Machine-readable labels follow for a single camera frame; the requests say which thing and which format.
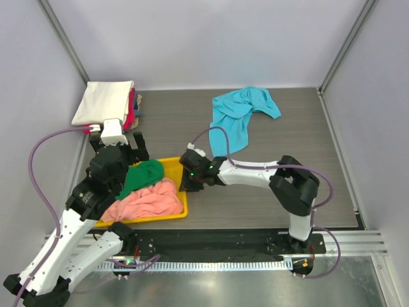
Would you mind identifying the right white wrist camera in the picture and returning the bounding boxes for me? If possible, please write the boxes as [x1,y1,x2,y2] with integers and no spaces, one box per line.
[187,143,206,157]

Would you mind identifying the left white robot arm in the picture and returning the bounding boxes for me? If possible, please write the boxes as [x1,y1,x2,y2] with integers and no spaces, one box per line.
[3,131,137,306]

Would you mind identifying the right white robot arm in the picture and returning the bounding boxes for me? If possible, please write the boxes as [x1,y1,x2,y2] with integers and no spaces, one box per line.
[180,149,320,250]

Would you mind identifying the folded white t shirt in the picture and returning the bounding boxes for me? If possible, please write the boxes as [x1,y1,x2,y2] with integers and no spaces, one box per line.
[71,80,135,127]

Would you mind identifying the slotted cable duct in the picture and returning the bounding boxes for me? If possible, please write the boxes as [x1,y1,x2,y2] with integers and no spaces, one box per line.
[93,258,293,273]

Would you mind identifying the pink t shirt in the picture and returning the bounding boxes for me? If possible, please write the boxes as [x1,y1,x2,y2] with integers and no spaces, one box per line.
[100,178,184,222]

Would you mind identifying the left corner aluminium post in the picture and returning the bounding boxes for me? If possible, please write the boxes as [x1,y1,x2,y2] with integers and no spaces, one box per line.
[36,0,90,84]

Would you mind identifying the folded blue t shirt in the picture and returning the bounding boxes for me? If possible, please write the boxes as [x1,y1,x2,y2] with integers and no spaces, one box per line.
[134,94,142,117]

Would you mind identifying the corner aluminium post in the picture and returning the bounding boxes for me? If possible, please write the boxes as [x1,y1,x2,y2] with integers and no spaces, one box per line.
[318,0,380,95]
[36,0,90,84]

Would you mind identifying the folded red t shirt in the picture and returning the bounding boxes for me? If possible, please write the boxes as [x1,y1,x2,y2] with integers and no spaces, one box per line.
[82,88,136,135]

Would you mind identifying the cyan t shirt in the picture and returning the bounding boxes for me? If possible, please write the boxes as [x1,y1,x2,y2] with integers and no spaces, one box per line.
[209,87,281,156]

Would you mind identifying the green t shirt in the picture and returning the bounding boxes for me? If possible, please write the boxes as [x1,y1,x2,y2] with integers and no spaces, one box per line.
[116,159,164,200]

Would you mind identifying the folded tan t shirt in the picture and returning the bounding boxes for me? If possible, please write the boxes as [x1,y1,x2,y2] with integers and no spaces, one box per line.
[132,94,143,129]

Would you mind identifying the right corner aluminium post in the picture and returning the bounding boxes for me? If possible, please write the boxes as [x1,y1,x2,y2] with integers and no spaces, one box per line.
[318,0,380,95]

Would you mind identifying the yellow plastic tray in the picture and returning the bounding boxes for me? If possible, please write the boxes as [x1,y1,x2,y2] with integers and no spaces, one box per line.
[95,157,188,228]

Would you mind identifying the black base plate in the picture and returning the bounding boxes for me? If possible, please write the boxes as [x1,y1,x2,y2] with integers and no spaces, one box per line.
[119,228,327,263]

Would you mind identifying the aluminium rail frame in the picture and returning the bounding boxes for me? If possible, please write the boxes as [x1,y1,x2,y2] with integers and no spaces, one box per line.
[41,230,390,260]

